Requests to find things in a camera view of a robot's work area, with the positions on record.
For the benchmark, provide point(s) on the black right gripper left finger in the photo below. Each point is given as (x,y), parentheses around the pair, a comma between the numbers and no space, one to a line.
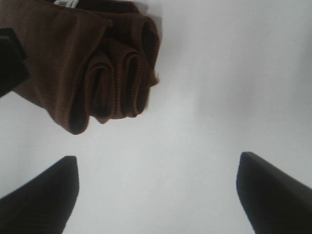
(44,204)

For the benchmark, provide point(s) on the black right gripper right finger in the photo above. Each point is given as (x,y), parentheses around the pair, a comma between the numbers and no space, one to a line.
(273,201)

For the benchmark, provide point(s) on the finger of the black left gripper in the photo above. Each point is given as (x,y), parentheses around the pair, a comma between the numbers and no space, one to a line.
(13,71)

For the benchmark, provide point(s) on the brown towel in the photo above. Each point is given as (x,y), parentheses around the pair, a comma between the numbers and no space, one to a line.
(90,58)

